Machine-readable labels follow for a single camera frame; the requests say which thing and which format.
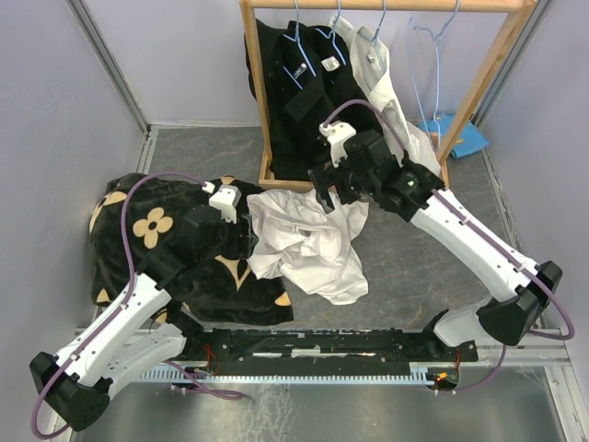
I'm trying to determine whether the white shirt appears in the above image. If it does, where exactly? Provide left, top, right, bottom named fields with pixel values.
left=247, top=190, right=369, bottom=305
left=329, top=17, right=441, bottom=175

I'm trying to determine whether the blue wire hanger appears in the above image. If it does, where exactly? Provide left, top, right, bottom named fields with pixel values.
left=407, top=0, right=461, bottom=151

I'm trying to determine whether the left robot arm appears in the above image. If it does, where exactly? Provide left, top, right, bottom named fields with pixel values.
left=29, top=172, right=294, bottom=432

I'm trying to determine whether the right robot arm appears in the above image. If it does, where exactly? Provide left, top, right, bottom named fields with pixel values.
left=321, top=122, right=562, bottom=360

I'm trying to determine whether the black hanging shirt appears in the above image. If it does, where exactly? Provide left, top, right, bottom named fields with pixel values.
left=256, top=19, right=329, bottom=180
left=299, top=26, right=366, bottom=159

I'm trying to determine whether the white hanging shirt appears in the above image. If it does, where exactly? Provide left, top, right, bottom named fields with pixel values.
left=329, top=17, right=441, bottom=175

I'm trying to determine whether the wooden clothes rack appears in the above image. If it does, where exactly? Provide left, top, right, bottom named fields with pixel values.
left=239, top=1, right=537, bottom=192

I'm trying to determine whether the black floral plush blanket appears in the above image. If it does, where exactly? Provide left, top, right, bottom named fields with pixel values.
left=88, top=173, right=294, bottom=326

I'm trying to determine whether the blue cloth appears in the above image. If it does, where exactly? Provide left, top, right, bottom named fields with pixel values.
left=418, top=113, right=490, bottom=158

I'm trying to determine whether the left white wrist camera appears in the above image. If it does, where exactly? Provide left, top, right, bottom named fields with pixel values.
left=202, top=181, right=241, bottom=224

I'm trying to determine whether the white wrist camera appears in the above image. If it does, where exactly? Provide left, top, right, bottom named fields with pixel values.
left=319, top=121, right=356, bottom=168
left=202, top=181, right=241, bottom=224

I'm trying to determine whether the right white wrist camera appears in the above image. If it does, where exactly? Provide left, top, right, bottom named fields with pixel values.
left=319, top=121, right=356, bottom=168

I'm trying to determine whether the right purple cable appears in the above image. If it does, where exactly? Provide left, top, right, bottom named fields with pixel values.
left=321, top=99, right=410, bottom=162

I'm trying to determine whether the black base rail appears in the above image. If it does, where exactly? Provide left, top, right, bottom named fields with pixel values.
left=176, top=329, right=479, bottom=364

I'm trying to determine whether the white slotted cable duct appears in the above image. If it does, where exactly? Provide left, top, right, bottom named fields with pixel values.
left=137, top=361, right=461, bottom=383

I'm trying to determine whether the aluminium corner post right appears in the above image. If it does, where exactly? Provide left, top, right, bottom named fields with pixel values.
left=470, top=0, right=551, bottom=128

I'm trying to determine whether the aluminium corner post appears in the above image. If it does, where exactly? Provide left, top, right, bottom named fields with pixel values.
left=470, top=0, right=551, bottom=128
left=65, top=0, right=150, bottom=134

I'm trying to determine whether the aluminium corner post left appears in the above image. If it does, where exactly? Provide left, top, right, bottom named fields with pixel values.
left=65, top=0, right=150, bottom=134

